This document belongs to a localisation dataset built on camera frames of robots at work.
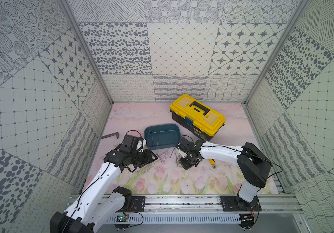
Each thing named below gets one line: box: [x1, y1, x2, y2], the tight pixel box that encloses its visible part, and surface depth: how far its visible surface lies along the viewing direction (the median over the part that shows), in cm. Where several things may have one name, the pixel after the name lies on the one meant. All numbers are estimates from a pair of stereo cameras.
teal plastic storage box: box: [144, 123, 182, 150], surface depth 103 cm
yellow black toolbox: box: [169, 93, 227, 142], surface depth 94 cm
